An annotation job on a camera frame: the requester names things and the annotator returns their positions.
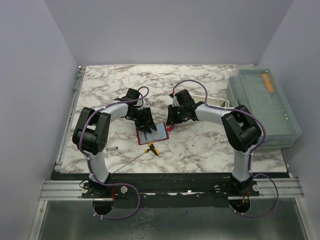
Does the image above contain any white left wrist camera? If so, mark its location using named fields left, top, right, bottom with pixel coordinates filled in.
left=143, top=98, right=150, bottom=108

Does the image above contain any clear plastic storage box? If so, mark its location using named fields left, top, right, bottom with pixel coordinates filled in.
left=226, top=65, right=302, bottom=151

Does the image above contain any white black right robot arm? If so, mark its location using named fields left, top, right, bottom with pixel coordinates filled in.
left=166, top=89, right=262, bottom=196

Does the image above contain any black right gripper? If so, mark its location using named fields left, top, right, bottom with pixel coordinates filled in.
left=166, top=104, right=186, bottom=127

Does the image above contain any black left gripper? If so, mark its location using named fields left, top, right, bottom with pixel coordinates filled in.
left=127, top=107, right=157, bottom=133

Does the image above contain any white rectangular plastic tray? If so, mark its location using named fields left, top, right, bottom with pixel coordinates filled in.
left=190, top=94, right=230, bottom=108

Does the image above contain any black aluminium mounting rail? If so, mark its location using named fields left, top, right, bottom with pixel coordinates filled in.
left=40, top=173, right=304, bottom=209

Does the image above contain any orange tool in box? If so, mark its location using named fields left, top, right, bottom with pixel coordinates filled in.
left=260, top=72, right=275, bottom=94

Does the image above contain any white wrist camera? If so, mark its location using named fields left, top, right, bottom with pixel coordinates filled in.
left=143, top=98, right=150, bottom=108
left=169, top=93, right=180, bottom=107

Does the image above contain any red card holder wallet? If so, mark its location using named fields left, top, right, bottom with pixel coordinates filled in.
left=136, top=122, right=169, bottom=145

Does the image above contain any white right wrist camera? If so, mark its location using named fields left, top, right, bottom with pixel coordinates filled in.
left=169, top=93, right=180, bottom=107

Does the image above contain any yellow black T-handle hex key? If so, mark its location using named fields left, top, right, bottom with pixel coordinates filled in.
left=111, top=142, right=160, bottom=175

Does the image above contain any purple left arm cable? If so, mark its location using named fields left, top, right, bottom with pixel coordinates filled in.
left=77, top=86, right=141, bottom=220

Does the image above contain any small metal bar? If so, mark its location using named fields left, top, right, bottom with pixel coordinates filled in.
left=105, top=146, right=118, bottom=152

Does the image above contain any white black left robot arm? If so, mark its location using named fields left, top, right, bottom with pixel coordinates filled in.
left=72, top=86, right=157, bottom=198

